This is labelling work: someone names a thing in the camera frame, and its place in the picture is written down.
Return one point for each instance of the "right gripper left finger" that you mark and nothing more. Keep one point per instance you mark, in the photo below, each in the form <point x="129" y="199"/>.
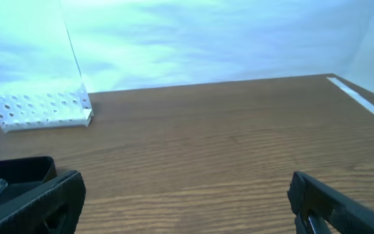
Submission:
<point x="37" y="208"/>

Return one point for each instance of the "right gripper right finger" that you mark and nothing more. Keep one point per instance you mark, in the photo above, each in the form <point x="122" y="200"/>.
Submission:
<point x="336" y="208"/>

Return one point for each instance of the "black tray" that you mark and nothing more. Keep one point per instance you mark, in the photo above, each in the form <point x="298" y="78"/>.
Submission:
<point x="18" y="169"/>

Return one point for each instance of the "white test tube rack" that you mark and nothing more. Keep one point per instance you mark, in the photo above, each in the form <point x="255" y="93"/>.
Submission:
<point x="44" y="110"/>

